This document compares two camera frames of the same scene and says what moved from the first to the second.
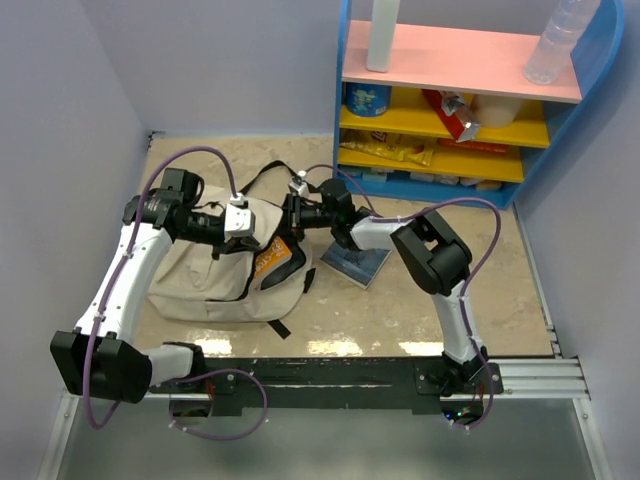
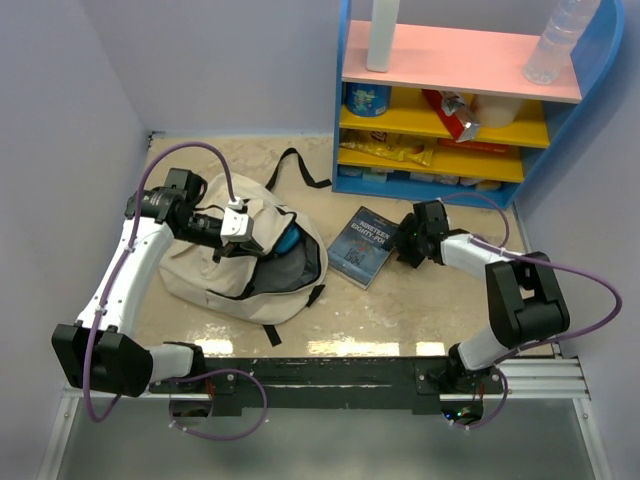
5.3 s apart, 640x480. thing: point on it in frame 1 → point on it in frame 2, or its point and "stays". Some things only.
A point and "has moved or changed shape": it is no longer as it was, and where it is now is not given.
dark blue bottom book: (360, 267) stays
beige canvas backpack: (193, 283) has moved or changed shape
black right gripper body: (301, 217) → (409, 238)
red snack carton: (451, 109) stays
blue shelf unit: (458, 117) stays
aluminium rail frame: (540, 380) stays
